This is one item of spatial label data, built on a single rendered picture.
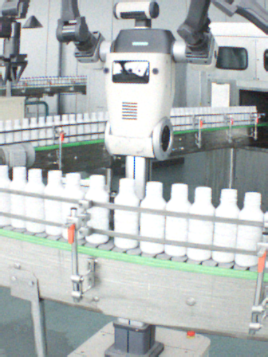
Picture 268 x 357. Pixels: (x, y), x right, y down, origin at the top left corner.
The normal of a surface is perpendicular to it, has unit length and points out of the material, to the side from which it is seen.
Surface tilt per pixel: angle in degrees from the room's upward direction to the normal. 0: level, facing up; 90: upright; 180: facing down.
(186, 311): 90
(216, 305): 90
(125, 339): 90
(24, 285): 90
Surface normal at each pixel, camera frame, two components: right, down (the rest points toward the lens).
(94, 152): 0.73, 0.17
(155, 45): -0.42, 0.17
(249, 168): -0.68, 0.13
